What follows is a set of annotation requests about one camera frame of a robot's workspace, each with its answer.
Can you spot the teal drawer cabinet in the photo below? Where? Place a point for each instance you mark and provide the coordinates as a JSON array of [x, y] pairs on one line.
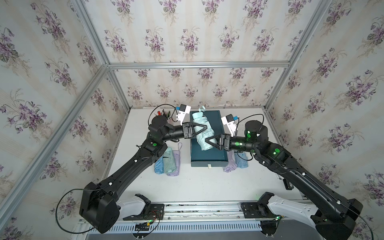
[[212, 157]]

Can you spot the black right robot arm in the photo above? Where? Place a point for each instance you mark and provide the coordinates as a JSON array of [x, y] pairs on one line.
[[333, 216]]

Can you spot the purple folded umbrella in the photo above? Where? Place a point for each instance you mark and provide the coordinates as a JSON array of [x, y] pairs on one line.
[[177, 161], [231, 166]]

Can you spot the green umbrella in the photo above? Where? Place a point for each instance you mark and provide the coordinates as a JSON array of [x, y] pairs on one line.
[[201, 118], [168, 160]]

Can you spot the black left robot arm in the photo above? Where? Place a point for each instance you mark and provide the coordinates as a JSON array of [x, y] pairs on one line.
[[99, 201]]

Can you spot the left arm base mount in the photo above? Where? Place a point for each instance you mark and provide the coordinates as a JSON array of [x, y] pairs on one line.
[[140, 207]]

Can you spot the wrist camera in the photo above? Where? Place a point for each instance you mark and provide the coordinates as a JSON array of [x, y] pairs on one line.
[[182, 111], [230, 122]]

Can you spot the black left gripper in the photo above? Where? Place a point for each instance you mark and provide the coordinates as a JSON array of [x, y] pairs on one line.
[[187, 133]]

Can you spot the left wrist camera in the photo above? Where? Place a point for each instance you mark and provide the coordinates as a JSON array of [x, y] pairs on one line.
[[182, 111]]

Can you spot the left purple folded umbrella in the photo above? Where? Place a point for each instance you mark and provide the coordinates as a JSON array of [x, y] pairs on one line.
[[177, 161]]

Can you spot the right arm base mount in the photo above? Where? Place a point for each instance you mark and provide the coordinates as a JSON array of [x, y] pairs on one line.
[[258, 209]]

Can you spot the aluminium rail beam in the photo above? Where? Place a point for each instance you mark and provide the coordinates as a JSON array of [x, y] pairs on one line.
[[194, 211]]

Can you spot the right purple folded umbrella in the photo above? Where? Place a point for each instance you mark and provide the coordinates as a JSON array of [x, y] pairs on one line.
[[231, 166]]

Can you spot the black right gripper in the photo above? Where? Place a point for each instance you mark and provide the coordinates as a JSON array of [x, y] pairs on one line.
[[226, 141]]

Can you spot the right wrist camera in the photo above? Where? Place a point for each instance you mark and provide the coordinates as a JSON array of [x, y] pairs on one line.
[[230, 122]]

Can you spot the blue umbrella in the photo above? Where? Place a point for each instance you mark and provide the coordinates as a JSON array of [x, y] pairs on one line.
[[159, 166], [241, 160]]

